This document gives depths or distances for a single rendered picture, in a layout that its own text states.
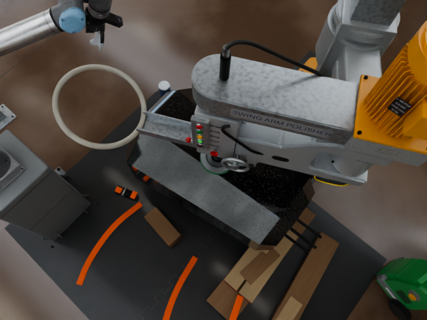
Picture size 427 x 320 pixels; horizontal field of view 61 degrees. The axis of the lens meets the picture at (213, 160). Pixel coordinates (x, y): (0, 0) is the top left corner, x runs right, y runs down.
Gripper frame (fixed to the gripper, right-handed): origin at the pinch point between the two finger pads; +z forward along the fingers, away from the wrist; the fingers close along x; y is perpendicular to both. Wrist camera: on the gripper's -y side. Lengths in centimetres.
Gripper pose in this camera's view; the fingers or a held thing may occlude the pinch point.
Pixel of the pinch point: (98, 36)
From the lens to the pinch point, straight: 189.7
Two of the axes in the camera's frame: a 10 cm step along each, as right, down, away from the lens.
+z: -3.9, 2.6, 8.9
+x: 2.3, 9.6, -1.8
